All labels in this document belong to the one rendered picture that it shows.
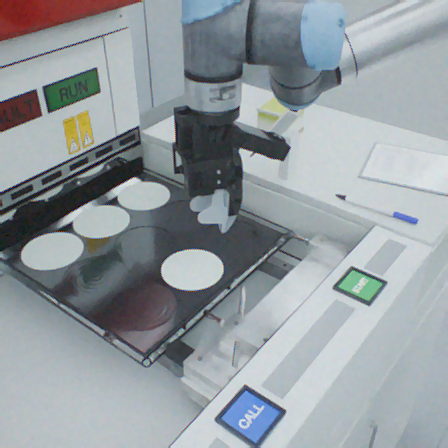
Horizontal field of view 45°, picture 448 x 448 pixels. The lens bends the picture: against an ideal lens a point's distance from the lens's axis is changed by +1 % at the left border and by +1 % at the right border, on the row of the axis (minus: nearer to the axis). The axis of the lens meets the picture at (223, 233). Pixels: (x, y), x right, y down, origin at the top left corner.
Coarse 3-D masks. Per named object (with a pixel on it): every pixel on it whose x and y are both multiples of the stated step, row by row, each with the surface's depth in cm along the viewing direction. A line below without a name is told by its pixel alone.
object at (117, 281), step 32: (64, 224) 96; (128, 224) 96; (160, 224) 96; (192, 224) 96; (256, 224) 96; (0, 256) 89; (96, 256) 89; (128, 256) 89; (160, 256) 89; (224, 256) 89; (256, 256) 89; (64, 288) 82; (96, 288) 82; (128, 288) 82; (160, 288) 82; (96, 320) 77; (128, 320) 77; (160, 320) 77
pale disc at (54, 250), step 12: (36, 240) 92; (48, 240) 92; (60, 240) 92; (72, 240) 92; (24, 252) 89; (36, 252) 89; (48, 252) 89; (60, 252) 89; (72, 252) 89; (36, 264) 87; (48, 264) 87; (60, 264) 87
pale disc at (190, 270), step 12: (180, 252) 89; (192, 252) 89; (204, 252) 89; (168, 264) 87; (180, 264) 87; (192, 264) 87; (204, 264) 87; (216, 264) 87; (168, 276) 85; (180, 276) 85; (192, 276) 85; (204, 276) 85; (216, 276) 85; (180, 288) 82; (192, 288) 82; (204, 288) 82
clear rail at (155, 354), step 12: (288, 240) 93; (264, 252) 89; (276, 252) 90; (252, 264) 86; (240, 276) 84; (228, 288) 82; (216, 300) 80; (204, 312) 78; (192, 324) 76; (168, 336) 74; (180, 336) 75; (156, 348) 72; (156, 360) 72
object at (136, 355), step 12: (0, 264) 87; (12, 276) 85; (24, 276) 84; (36, 288) 82; (48, 300) 81; (72, 312) 78; (84, 324) 76; (96, 324) 76; (108, 336) 74; (120, 348) 73; (132, 348) 72; (144, 360) 71
